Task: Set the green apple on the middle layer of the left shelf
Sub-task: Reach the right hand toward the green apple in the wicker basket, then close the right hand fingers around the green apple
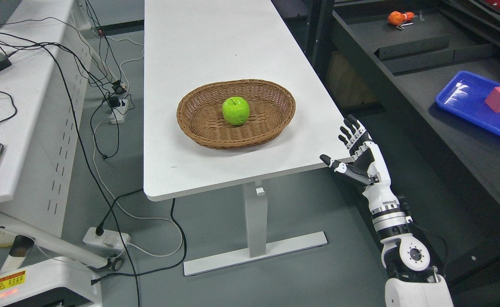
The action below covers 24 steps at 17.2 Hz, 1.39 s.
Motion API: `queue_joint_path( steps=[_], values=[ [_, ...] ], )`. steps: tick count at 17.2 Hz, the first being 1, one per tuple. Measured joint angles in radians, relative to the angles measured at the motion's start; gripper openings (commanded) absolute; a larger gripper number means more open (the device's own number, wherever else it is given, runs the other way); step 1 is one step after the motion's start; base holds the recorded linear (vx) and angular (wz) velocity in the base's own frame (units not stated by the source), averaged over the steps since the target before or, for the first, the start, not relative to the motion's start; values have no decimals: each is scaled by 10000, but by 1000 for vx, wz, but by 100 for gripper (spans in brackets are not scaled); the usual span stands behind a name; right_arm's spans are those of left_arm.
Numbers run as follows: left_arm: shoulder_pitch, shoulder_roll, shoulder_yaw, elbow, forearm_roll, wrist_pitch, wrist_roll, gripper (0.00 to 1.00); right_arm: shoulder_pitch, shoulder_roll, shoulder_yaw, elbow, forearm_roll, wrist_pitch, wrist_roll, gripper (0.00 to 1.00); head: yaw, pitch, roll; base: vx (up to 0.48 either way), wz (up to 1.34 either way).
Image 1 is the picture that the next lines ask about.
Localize blue plastic tray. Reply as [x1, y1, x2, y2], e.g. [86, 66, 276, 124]
[435, 71, 500, 136]

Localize white standing desk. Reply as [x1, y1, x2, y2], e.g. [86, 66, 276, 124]
[143, 0, 350, 276]

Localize orange toy on shelf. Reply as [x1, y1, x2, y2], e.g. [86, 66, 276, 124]
[388, 11, 415, 26]

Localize white power strip with plugs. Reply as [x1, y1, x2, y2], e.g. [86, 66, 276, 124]
[108, 96, 128, 125]

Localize green apple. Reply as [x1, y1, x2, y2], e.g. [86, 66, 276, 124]
[221, 96, 250, 126]

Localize white floor power strip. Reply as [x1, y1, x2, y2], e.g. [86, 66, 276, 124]
[83, 227, 131, 251]

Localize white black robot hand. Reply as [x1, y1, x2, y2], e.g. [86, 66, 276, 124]
[320, 115, 400, 214]

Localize brown wicker basket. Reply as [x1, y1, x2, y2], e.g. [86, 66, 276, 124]
[177, 79, 296, 149]

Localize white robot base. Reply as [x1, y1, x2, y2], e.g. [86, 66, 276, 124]
[0, 257, 102, 307]

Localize white left side desk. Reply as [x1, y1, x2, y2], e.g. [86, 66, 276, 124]
[0, 0, 91, 237]

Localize black power cable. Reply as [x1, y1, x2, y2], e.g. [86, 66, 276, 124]
[90, 188, 187, 285]

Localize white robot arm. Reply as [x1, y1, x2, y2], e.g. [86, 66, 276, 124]
[369, 200, 453, 307]

